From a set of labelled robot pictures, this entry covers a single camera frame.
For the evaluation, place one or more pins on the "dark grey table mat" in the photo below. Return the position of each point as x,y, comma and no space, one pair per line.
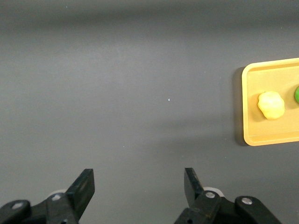
116,93

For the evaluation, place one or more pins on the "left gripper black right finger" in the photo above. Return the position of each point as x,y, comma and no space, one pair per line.
205,207

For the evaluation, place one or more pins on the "green apple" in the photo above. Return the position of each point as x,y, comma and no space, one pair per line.
297,94

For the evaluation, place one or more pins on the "yellow potato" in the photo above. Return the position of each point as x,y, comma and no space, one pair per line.
271,105

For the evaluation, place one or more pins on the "yellow plastic tray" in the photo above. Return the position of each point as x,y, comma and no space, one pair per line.
268,133

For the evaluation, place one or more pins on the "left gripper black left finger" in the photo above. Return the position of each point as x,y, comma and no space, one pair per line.
74,200

